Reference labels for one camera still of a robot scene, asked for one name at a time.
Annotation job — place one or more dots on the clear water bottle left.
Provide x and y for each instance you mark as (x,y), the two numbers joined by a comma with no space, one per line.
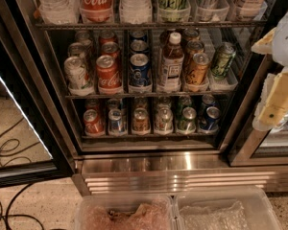
(59,12)

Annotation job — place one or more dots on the blue Pepsi can front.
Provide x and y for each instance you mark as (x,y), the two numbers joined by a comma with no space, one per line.
(139,70)

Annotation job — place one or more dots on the tall green can top shelf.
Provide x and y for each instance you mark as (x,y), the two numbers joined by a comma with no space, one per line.
(172,10)

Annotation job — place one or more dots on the orange can front middle shelf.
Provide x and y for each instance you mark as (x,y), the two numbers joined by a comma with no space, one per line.
(197,69)

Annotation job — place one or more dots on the white can second row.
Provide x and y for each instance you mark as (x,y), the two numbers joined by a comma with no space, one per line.
(76,49)

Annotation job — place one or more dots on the steel fridge base grille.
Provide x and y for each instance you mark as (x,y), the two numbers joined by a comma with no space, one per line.
(171,173)

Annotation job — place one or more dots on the white can front middle shelf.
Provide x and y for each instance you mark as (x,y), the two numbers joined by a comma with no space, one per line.
(78,76)

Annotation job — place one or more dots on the right glass fridge door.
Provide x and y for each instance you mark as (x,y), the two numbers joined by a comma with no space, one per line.
(249,146)

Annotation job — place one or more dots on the green can bottom shelf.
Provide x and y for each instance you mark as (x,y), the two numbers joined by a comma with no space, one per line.
(186,123)

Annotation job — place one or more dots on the tea bottle white cap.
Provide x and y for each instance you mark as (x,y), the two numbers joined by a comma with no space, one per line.
(171,62)

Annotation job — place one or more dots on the green can middle shelf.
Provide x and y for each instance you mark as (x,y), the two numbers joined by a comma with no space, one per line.
(222,60)

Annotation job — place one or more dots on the orange can bottom shelf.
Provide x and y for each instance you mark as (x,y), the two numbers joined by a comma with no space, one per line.
(140,121)

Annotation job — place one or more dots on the red can bottom shelf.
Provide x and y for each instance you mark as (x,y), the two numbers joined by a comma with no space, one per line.
(93,124)

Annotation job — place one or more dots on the clear water bottle middle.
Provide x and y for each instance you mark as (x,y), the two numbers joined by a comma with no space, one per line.
(136,11)

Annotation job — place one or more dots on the clear bin with bubble wrap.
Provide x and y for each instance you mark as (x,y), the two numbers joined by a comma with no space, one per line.
(225,208)

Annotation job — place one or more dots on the red Coca-Cola bottle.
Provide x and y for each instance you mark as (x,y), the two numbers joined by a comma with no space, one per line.
(96,10)

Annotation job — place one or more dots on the blue white can bottom shelf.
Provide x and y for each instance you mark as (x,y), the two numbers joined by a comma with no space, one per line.
(115,122)

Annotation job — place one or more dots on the blue can second row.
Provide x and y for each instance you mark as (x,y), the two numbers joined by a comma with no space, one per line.
(139,47)

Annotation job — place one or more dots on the clear bin with brown contents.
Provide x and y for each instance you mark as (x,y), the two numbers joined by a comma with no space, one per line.
(125,212)

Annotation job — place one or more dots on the red Coca-Cola can front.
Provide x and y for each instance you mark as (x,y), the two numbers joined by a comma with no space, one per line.
(109,79)

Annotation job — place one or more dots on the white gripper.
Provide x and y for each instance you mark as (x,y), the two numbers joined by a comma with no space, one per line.
(286,47)

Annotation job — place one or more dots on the clear water bottle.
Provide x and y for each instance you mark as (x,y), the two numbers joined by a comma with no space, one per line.
(136,11)
(59,12)

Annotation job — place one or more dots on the orange can shelf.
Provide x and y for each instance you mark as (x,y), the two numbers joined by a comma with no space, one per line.
(197,69)
(140,121)

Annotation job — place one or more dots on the orange can second row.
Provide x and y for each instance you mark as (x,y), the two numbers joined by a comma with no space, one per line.
(193,47)

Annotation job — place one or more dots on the open glass fridge door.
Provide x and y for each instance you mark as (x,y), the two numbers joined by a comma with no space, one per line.
(35,136)

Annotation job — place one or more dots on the red can second row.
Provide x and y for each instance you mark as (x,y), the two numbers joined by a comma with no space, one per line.
(111,49)

